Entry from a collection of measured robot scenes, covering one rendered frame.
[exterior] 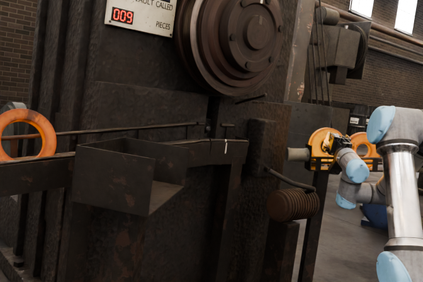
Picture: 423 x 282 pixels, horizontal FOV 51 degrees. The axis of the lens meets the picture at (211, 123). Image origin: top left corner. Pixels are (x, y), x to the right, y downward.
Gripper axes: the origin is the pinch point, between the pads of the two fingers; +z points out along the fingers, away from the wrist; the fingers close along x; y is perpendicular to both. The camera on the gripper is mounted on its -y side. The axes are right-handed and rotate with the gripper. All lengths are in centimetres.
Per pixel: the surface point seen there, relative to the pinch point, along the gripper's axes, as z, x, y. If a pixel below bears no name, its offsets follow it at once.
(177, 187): -59, 64, 2
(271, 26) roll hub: -7, 35, 45
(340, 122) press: 689, -297, -200
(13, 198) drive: 23, 137, -58
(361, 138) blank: -1.4, -13.6, 3.6
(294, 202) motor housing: -20.0, 15.1, -19.8
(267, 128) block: -3.9, 27.6, 3.9
